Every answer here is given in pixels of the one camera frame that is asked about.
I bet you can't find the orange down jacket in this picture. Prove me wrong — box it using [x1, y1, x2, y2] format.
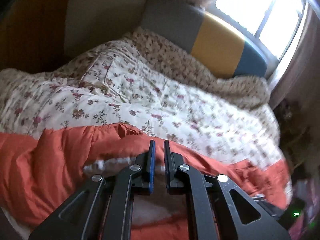
[1, 124, 291, 228]

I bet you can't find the pink cloth pile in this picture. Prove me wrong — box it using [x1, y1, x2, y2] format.
[289, 178, 319, 239]

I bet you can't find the cluttered wooden nightstand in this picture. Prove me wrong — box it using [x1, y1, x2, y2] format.
[273, 99, 316, 177]

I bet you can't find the floral white quilt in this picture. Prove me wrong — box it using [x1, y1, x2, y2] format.
[1, 38, 284, 169]

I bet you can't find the pale right curtain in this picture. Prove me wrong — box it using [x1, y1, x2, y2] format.
[269, 8, 319, 109]

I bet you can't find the grey yellow blue headboard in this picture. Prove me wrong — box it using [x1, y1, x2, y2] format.
[140, 0, 267, 79]

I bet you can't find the dark wooden wardrobe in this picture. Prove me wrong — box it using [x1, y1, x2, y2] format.
[1, 0, 68, 73]

